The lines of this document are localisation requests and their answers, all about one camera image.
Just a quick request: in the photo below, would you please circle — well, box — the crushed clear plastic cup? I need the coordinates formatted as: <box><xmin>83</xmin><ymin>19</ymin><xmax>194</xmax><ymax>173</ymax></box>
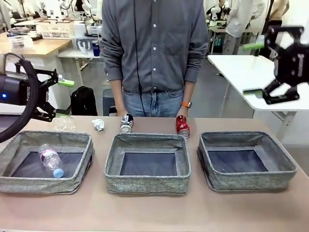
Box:
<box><xmin>51</xmin><ymin>116</ymin><xmax>77</xmax><ymax>133</ymax></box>

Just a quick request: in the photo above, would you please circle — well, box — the person's right forearm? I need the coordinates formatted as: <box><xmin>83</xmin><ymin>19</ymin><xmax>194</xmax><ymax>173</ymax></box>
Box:
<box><xmin>110</xmin><ymin>79</ymin><xmax>125</xmax><ymax>109</ymax></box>

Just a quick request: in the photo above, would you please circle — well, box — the person's left hand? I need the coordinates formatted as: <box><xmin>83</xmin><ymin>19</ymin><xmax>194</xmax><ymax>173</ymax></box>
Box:
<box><xmin>177</xmin><ymin>105</ymin><xmax>188</xmax><ymax>119</ymax></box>

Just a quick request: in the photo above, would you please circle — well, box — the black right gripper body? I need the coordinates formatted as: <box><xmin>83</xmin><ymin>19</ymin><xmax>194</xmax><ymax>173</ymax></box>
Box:
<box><xmin>273</xmin><ymin>43</ymin><xmax>309</xmax><ymax>85</ymax></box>

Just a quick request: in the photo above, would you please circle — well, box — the black backpack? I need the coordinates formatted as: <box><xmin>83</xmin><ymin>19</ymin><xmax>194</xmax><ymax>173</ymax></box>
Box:
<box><xmin>70</xmin><ymin>86</ymin><xmax>98</xmax><ymax>116</ymax></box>

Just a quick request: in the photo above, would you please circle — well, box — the grey plastic stool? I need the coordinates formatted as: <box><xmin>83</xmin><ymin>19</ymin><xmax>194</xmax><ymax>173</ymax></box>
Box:
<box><xmin>102</xmin><ymin>87</ymin><xmax>117</xmax><ymax>116</ymax></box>

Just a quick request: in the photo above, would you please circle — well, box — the white table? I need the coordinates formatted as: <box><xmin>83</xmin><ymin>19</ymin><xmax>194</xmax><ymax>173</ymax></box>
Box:
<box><xmin>207</xmin><ymin>54</ymin><xmax>309</xmax><ymax>113</ymax></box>

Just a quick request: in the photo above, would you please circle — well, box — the crushed black soda can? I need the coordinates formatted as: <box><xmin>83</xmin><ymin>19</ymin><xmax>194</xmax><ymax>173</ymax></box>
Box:
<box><xmin>119</xmin><ymin>113</ymin><xmax>135</xmax><ymax>134</ymax></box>

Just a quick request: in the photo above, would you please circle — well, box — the white slatted crate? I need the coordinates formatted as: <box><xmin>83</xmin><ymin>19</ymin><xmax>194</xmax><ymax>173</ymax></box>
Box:
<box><xmin>37</xmin><ymin>18</ymin><xmax>75</xmax><ymax>39</ymax></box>

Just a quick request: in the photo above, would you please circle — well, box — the bystander in black trousers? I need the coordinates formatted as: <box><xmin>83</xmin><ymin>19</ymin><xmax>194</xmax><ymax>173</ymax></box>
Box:
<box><xmin>262</xmin><ymin>0</ymin><xmax>291</xmax><ymax>58</ymax></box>

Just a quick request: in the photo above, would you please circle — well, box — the grey fabric basket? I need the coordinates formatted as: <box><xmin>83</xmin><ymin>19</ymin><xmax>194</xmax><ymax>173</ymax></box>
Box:
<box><xmin>197</xmin><ymin>130</ymin><xmax>298</xmax><ymax>193</ymax></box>
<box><xmin>103</xmin><ymin>132</ymin><xmax>192</xmax><ymax>195</ymax></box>
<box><xmin>0</xmin><ymin>130</ymin><xmax>95</xmax><ymax>194</ymax></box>

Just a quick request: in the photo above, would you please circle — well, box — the person's left forearm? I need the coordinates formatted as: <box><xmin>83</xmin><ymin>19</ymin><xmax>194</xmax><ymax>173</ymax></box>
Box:
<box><xmin>181</xmin><ymin>81</ymin><xmax>199</xmax><ymax>107</ymax></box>

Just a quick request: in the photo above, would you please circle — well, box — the clear plastic storage box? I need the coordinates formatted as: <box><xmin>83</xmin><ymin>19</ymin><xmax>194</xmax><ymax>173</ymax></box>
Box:
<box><xmin>7</xmin><ymin>33</ymin><xmax>35</xmax><ymax>49</ymax></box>

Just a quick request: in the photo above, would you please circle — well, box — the person in grey shirt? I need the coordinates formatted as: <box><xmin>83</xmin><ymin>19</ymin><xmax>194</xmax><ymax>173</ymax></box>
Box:
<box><xmin>99</xmin><ymin>0</ymin><xmax>210</xmax><ymax>118</ymax></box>

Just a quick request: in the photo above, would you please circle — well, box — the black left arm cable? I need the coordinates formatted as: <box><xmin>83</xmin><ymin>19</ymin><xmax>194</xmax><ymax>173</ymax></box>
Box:
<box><xmin>0</xmin><ymin>52</ymin><xmax>40</xmax><ymax>144</ymax></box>

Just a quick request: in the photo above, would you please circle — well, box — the wooden top table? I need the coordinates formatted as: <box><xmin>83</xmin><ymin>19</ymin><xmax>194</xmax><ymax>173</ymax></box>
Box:
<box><xmin>0</xmin><ymin>32</ymin><xmax>73</xmax><ymax>59</ymax></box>

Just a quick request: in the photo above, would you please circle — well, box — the blue drink can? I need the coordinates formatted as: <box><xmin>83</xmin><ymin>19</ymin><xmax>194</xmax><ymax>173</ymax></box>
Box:
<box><xmin>91</xmin><ymin>39</ymin><xmax>101</xmax><ymax>57</ymax></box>

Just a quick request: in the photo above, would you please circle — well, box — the clear bottle blue cap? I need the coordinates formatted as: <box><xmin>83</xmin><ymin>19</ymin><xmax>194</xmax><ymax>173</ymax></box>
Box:
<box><xmin>38</xmin><ymin>143</ymin><xmax>65</xmax><ymax>178</ymax></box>

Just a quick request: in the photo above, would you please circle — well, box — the bystander in white shirt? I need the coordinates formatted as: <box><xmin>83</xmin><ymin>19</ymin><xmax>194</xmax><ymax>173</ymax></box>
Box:
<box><xmin>225</xmin><ymin>0</ymin><xmax>266</xmax><ymax>55</ymax></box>

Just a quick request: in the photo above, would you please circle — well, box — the crushed red soda can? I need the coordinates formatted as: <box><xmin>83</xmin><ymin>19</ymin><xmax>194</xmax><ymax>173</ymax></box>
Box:
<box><xmin>175</xmin><ymin>115</ymin><xmax>191</xmax><ymax>139</ymax></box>

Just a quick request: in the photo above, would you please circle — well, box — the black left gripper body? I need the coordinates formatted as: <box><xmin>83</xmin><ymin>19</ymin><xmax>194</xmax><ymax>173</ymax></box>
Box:
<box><xmin>0</xmin><ymin>72</ymin><xmax>51</xmax><ymax>111</ymax></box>

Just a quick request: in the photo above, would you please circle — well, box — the white paper ball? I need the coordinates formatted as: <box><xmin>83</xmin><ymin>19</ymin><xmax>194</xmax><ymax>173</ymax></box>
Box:
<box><xmin>91</xmin><ymin>118</ymin><xmax>106</xmax><ymax>132</ymax></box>

